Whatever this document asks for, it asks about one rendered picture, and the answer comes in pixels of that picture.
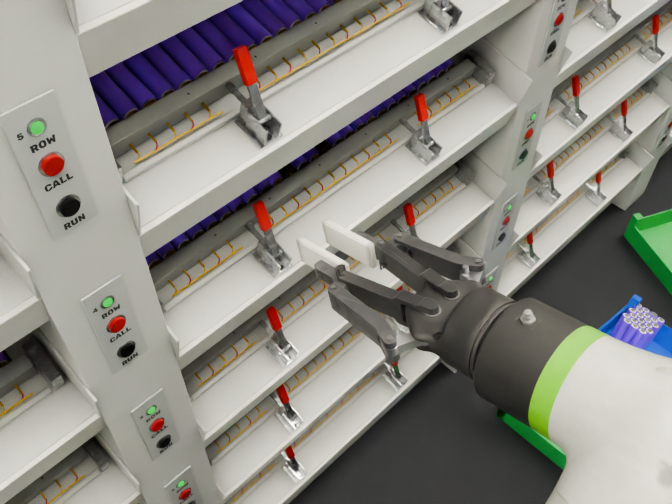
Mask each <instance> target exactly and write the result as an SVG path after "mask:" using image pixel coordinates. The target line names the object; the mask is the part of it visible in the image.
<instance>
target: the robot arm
mask: <svg viewBox="0 0 672 504"><path fill-rule="evenodd" d="M322 226H323V230H324V235H325V239H326V243H327V244H329V245H331V246H333V247H335V248H336V249H338V250H340V251H342V252H344V253H345V254H347V255H349V256H351V257H353V258H354V259H356V260H358V261H360V262H362V263H364V264H365V265H367V266H369V267H371V268H375V267H376V266H377V260H379V265H380V269H381V270H382V266H383V269H384V268H385V269H387V270H388V271H389V272H390V273H392V274H393V275H394V276H396V277H397V278H398V279H400V280H401V281H402V282H404V283H405V284H406V285H408V286H409V287H410V288H412V289H413V290H414V291H416V292H417V293H415V294H414V293H412V292H409V291H406V290H403V289H402V290H401V291H397V290H394V289H392V288H389V287H387V286H384V285H382V284H379V283H377V282H374V281H372V280H369V279H367V278H364V277H362V276H359V275H357V274H354V273H352V272H350V270H349V265H348V262H346V261H344V260H342V259H340V258H339V257H337V256H335V255H333V254H332V253H330V252H328V251H326V250H324V249H323V248H321V247H319V246H317V245H316V244H314V243H312V242H310V241H308V240H307V239H305V238H303V237H299V238H298V239H297V240H296V242H297V246H298V249H299V253H300V257H301V260H302V262H304V263H305V264H307V265H309V266H311V267H312V268H314V269H315V272H316V275H317V277H318V279H320V280H322V281H323V282H325V283H327V284H328V285H329V286H328V287H327V290H328V295H329V299H330V303H331V307H332V309H333V310H334V311H336V312H337V313H338V314H339V315H341V316H342V317H343V318H344V319H346V320H347V321H348V322H349V323H351V324H352V325H353V326H354V327H356V328H357V329H358V330H359V331H361V332H362V333H363V334H364V335H366V336H367V337H368V338H369V339H371V340H372V341H373V342H374V343H376V344H377V345H378V346H379V347H380V348H381V350H382V352H383V354H384V356H385V358H386V359H387V361H388V362H390V363H395V362H397V361H399V359H400V353H402V352H405V351H407V350H410V349H413V348H415V347H416V348H417V349H419V350H421V351H427V352H432V353H435V354H436V355H438V356H439V357H440V358H441V359H442V360H443V361H444V362H445V363H446V364H448V365H449V366H451V367H453V368H454V369H456V370H458V371H459V372H461V373H462V374H464V375H466V376H467V377H469V378H471V379H472V380H473V381H474V388H475V391H476V393H477V394H478V395H479V396H480V397H482V398H483V399H485V400H486V401H488V402H490V403H491V404H493V405H494V406H496V407H498V408H499V409H501V410H502V411H504V412H506V413H507V414H509V415H510V416H512V417H514V418H515V419H517V420H518V421H520V422H522V423H523V424H525V425H526V426H528V427H530V428H531V429H533V430H534V431H536V432H538V433H539V434H541V435H542V436H544V437H546V438H547V439H549V440H550V441H552V442H554V443H555V444H557V445H558V446H560V447H561V448H562V449H563V451H564V452H565V454H566V459H567V460H566V465H565V468H564V470H563V472H562V474H561V476H560V478H559V480H558V482H557V484H556V486H555V488H554V490H553V491H552V493H551V495H550V496H549V498H548V500H547V502H546V503H545V504H672V358H668V357H664V356H661V355H657V354H654V353H651V352H648V351H645V350H642V349H640V348H637V347H634V346H632V345H629V344H627V343H624V342H622V341H620V340H618V339H615V338H613V337H611V336H609V335H607V334H605V333H603V332H601V331H599V330H597V329H595V328H593V327H591V326H589V325H587V324H585V323H583V322H581V321H579V320H577V319H575V318H573V317H571V316H569V315H567V314H565V313H563V312H561V311H559V310H557V309H555V308H553V307H550V306H548V305H546V304H544V303H542V302H540V301H538V300H536V299H534V298H525V299H522V300H519V301H515V300H513V299H511V298H509V297H507V296H505V295H503V294H501V293H499V292H497V291H495V290H493V289H491V288H489V287H483V286H482V285H483V284H485V282H486V272H485V260H484V259H483V258H480V257H471V256H462V255H459V254H457V253H454V252H452V251H449V250H447V249H444V248H441V247H439V246H436V245H434V244H431V243H428V242H426V241H423V240H421V239H418V238H416V237H413V236H410V235H408V234H405V233H403V232H397V233H395V234H394V235H393V239H390V240H388V241H387V240H383V239H382V240H378V239H376V238H374V237H372V236H370V235H368V234H366V233H365V232H361V231H358V232H356V233H354V232H352V231H350V230H348V229H346V228H344V227H342V226H340V225H338V224H336V223H334V222H332V221H331V220H329V219H324V220H323V221H322ZM407 248H410V249H407ZM442 276H443V277H442ZM444 277H446V278H448V279H450V280H447V279H445V278H444ZM372 309H374V310H376V311H378V312H381V313H383V314H385V315H388V316H390V317H393V318H395V319H396V320H397V322H398V323H399V324H401V325H403V326H405V327H408V328H409V331H410V333H404V332H402V331H401V330H400V329H398V327H397V326H392V327H391V326H390V324H389V323H388V322H387V321H386V320H385V319H384V318H383V317H381V316H380V315H379V314H377V313H376V312H375V311H373V310H372Z"/></svg>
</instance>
